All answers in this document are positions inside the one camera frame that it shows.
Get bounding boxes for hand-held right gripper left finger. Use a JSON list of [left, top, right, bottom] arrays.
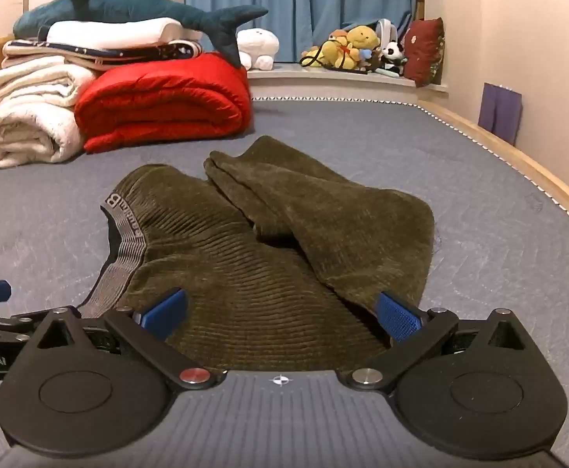
[[30, 287, 228, 393]]

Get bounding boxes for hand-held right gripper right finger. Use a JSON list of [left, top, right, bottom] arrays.
[[340, 291, 534, 393]]

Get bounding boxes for olive green corduroy pants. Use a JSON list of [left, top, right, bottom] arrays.
[[77, 135, 436, 372]]

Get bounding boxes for grey-blue quilted mattress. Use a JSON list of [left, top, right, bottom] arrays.
[[0, 95, 569, 468]]

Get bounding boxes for white fluffy folded blanket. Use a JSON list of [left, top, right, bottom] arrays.
[[0, 55, 97, 169]]

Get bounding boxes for red folded quilt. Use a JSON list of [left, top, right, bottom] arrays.
[[74, 51, 253, 154]]

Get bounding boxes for purple paper sheet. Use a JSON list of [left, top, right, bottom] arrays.
[[478, 83, 523, 147]]

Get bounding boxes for navy star print folded blanket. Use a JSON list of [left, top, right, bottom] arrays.
[[2, 38, 203, 70]]

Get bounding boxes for grey window sill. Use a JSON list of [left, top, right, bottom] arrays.
[[245, 61, 448, 94]]

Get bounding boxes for panda plush toy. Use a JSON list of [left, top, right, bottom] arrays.
[[379, 41, 407, 77]]

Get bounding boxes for dark red cushion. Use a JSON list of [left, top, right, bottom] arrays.
[[402, 17, 446, 89]]

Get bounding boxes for yellow floppy plush toy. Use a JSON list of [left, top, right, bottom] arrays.
[[301, 39, 359, 70]]

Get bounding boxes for white round plush toy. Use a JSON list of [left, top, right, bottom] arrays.
[[236, 28, 280, 71]]

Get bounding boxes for yellow round bear plush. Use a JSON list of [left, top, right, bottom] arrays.
[[348, 26, 381, 50]]

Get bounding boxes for blue shark plush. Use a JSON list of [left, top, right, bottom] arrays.
[[12, 0, 269, 69]]

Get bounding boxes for blue curtain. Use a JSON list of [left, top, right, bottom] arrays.
[[185, 0, 419, 64]]

